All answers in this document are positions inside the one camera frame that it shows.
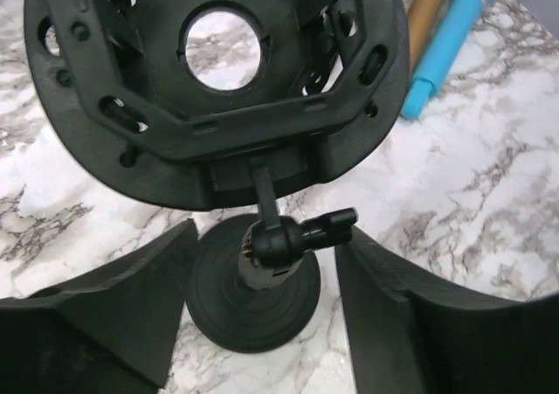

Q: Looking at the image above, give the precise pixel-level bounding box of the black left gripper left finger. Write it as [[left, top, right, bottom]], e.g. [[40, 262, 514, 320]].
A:
[[1, 220, 197, 390]]

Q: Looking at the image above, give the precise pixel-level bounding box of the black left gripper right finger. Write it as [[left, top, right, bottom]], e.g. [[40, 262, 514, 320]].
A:
[[335, 230, 558, 393]]

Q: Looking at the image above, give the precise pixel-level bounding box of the black microphone stand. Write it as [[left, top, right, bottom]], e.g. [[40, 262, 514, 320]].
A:
[[24, 0, 411, 355]]

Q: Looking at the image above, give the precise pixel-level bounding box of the gold microphone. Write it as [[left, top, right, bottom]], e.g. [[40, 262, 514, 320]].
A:
[[407, 0, 445, 73]]

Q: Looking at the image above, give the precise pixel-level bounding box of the teal microphone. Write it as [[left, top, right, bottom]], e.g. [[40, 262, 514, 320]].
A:
[[401, 0, 491, 119]]

